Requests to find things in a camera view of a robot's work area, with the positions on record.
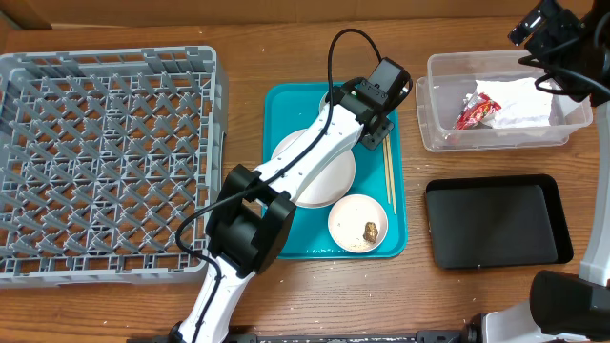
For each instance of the right printed wooden chopstick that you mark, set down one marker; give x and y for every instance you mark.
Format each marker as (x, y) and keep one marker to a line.
(391, 173)

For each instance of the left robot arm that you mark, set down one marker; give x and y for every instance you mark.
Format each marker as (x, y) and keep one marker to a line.
(250, 221)

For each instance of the large white plate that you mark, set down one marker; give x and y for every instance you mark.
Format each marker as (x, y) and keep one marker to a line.
(330, 184)

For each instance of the white napkin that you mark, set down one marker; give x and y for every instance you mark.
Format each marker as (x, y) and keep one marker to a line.
(521, 104)

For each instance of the red snack wrapper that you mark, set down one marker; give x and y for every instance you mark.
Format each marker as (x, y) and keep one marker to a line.
(478, 107)

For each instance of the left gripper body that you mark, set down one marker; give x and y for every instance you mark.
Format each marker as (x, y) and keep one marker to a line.
(379, 132)

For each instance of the left wooden chopstick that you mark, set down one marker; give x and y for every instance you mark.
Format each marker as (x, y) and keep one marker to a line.
(386, 170)

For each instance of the teal plastic serving tray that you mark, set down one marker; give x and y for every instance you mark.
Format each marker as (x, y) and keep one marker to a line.
(294, 107)

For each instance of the black rectangular tray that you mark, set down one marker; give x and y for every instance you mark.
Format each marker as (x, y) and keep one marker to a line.
(499, 221)

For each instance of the small white plate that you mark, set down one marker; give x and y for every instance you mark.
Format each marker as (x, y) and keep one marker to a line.
(347, 219)

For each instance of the grey round bowl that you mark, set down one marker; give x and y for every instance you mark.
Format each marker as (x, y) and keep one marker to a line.
(323, 102)

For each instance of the brown food scrap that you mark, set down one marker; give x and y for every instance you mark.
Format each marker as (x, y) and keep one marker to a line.
(370, 234)

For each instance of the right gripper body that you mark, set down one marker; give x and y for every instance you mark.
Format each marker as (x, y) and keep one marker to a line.
(557, 29)

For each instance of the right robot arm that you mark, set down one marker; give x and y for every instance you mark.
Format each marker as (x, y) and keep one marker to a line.
(564, 307)

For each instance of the grey plastic dish rack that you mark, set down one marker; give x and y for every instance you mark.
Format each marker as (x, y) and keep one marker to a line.
(104, 155)

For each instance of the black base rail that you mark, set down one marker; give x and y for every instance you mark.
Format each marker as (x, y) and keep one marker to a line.
(419, 337)

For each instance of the clear plastic bin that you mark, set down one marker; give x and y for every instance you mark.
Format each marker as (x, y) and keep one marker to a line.
(452, 79)

